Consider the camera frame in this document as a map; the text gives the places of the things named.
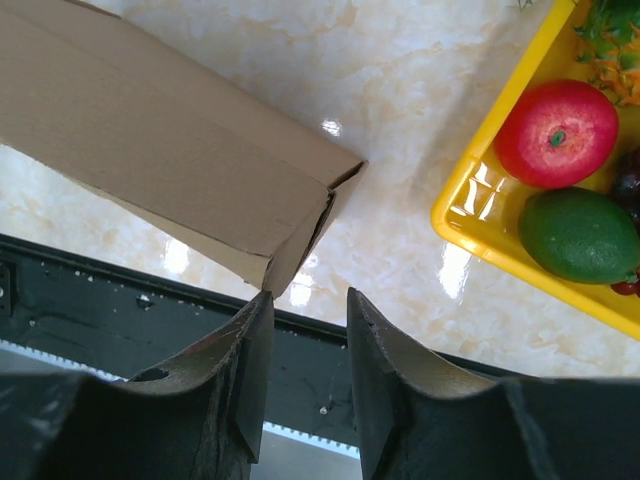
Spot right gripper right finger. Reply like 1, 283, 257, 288
347, 289, 639, 479

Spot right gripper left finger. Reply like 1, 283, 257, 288
1, 292, 274, 479

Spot brown cardboard box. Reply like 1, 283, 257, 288
1, 1, 365, 295

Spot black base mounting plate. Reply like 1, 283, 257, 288
1, 236, 357, 443

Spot yellow plastic fruit tray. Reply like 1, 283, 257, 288
431, 1, 639, 338

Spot green apple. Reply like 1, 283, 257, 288
517, 187, 639, 285

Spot red apple near front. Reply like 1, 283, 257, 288
493, 79, 619, 190

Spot dark purple grape bunch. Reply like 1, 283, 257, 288
609, 147, 640, 297

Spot toy pineapple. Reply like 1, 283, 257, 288
514, 0, 640, 107

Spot aluminium frame rail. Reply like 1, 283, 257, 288
0, 337, 361, 480

